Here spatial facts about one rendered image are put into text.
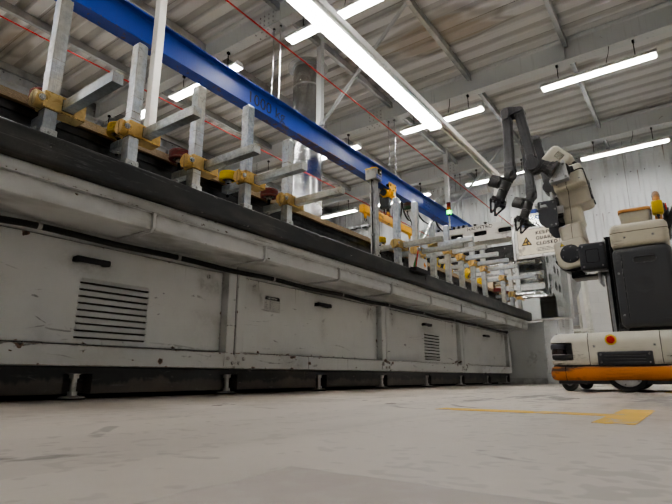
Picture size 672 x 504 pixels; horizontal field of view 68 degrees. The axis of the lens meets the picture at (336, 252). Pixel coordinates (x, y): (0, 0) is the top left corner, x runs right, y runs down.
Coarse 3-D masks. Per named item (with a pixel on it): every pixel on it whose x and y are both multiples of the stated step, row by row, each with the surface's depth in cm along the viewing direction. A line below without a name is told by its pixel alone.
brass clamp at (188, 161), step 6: (186, 156) 174; (192, 156) 175; (198, 156) 177; (180, 162) 176; (186, 162) 174; (192, 162) 175; (198, 162) 177; (204, 162) 179; (186, 168) 176; (198, 168) 176; (204, 174) 181; (210, 174) 181; (216, 174) 183
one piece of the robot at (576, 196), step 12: (576, 168) 279; (576, 180) 278; (588, 180) 296; (564, 192) 286; (576, 192) 282; (588, 192) 279; (564, 204) 284; (576, 204) 281; (588, 204) 282; (564, 216) 285; (576, 216) 281; (564, 228) 279; (576, 228) 275; (564, 240) 278; (576, 240) 274; (588, 240) 288; (564, 252) 276; (576, 252) 273; (564, 264) 275; (576, 264) 272
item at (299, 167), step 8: (280, 168) 192; (288, 168) 189; (296, 168) 187; (304, 168) 186; (256, 176) 199; (264, 176) 196; (272, 176) 193; (280, 176) 192; (288, 176) 192; (232, 184) 206; (224, 192) 209; (232, 192) 209
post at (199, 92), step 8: (200, 88) 183; (200, 96) 183; (192, 104) 183; (200, 104) 182; (200, 120) 181; (192, 128) 180; (200, 128) 181; (192, 136) 179; (200, 136) 180; (192, 144) 178; (200, 144) 180; (192, 152) 177; (200, 152) 179; (192, 168) 175; (192, 176) 174; (200, 176) 177
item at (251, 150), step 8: (256, 144) 166; (232, 152) 171; (240, 152) 168; (248, 152) 166; (256, 152) 166; (208, 160) 178; (216, 160) 175; (224, 160) 173; (232, 160) 172; (240, 160) 172; (208, 168) 178; (216, 168) 178; (176, 176) 187; (184, 176) 185
